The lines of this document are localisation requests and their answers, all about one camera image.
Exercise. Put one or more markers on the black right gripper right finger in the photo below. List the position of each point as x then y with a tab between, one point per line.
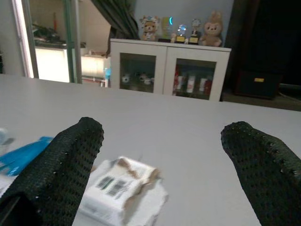
265	169

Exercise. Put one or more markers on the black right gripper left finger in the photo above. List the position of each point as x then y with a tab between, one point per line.
61	164

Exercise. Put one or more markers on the torn white barcode cardboard box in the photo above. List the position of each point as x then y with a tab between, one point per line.
113	188

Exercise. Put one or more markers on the blue plastic packet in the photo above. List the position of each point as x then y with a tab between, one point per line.
21	155

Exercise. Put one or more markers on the dark brown speaker box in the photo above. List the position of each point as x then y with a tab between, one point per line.
249	84

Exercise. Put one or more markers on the blue and white bottle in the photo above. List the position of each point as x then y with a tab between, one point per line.
107	75

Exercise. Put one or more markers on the white kitchen counter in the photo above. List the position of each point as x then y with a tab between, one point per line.
51	61

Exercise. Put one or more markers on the white mug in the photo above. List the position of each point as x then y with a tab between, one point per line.
125	78
147	80

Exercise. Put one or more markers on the dark tall cabinet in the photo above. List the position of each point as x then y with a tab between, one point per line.
270	35

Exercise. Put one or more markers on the beige bunny plush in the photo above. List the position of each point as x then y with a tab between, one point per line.
211	30

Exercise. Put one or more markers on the small round-top trophy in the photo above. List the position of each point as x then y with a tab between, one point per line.
194	35

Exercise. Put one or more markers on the white glass-door cabinet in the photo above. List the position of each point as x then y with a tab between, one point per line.
164	50

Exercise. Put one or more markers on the dark green curtain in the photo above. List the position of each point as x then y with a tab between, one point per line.
117	16

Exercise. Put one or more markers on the crystal ball trophy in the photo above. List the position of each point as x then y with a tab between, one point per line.
181	30

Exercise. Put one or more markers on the brown bear plush with hat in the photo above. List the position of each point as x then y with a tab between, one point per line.
149	28

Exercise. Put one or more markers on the green glass trophy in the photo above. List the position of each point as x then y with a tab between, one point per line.
165	28

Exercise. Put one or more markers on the silver sliding door frame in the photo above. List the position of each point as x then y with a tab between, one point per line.
26	37

